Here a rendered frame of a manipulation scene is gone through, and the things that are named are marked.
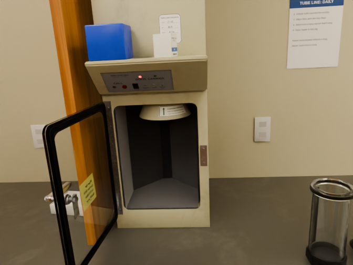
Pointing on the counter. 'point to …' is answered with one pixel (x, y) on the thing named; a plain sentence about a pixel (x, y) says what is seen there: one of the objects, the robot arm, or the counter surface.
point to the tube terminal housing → (122, 220)
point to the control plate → (121, 79)
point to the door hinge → (114, 156)
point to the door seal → (61, 182)
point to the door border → (56, 181)
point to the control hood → (187, 83)
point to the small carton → (165, 45)
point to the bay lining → (156, 149)
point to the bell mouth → (164, 111)
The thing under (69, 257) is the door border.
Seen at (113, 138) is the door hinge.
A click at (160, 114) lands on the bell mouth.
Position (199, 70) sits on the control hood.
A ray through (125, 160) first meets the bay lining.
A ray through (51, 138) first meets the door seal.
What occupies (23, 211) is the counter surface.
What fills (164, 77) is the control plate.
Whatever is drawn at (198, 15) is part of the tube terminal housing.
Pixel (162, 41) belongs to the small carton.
